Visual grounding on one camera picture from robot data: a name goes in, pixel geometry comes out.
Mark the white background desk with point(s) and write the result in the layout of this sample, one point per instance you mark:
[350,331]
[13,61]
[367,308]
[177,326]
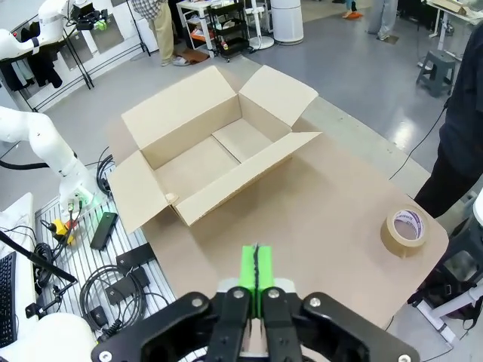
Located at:
[444,26]

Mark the white operator desk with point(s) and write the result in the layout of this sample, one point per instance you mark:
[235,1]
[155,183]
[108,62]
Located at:
[19,211]

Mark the brown cardboard box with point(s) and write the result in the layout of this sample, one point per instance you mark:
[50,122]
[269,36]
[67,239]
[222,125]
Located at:
[196,169]

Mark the black keyboard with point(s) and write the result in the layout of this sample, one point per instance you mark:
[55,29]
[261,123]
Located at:
[7,298]

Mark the person in beige trousers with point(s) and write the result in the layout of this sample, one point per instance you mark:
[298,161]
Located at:
[162,34]

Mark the white round-base stand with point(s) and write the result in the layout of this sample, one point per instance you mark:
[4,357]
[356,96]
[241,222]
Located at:
[261,43]

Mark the black bag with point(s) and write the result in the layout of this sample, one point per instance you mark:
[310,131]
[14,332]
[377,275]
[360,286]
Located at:
[445,290]

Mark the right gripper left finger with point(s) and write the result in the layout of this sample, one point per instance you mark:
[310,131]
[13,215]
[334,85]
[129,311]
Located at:
[230,324]

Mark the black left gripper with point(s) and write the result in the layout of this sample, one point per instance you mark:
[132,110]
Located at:
[86,16]

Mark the person in grey trousers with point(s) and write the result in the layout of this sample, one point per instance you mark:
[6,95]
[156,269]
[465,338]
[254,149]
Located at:
[385,19]

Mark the brown packing tape roll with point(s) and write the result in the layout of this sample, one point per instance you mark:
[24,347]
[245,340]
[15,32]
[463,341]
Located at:
[388,237]

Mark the person's torso black shirt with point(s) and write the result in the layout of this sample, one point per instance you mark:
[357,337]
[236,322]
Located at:
[460,132]

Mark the open cardboard box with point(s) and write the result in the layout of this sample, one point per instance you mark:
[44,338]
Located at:
[449,5]

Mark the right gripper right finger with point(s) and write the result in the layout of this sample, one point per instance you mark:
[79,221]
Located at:
[279,324]

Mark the black utility cart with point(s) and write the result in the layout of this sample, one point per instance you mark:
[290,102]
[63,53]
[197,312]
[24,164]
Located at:
[230,24]

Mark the flat cardboard sheet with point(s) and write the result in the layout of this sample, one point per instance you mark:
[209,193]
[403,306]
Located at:
[194,56]

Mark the yellow emergency stop button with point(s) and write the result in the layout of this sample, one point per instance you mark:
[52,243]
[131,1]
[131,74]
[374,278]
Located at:
[59,228]

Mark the dark clothes on rack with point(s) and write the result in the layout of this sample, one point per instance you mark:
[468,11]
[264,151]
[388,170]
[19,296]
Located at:
[45,71]

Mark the grey plastic stool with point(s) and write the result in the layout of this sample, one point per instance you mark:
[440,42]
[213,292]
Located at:
[437,58]

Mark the slotted aluminium mounting plate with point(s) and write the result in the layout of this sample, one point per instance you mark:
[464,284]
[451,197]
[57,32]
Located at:
[128,241]

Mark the long black flat block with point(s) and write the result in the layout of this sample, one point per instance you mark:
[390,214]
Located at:
[104,230]

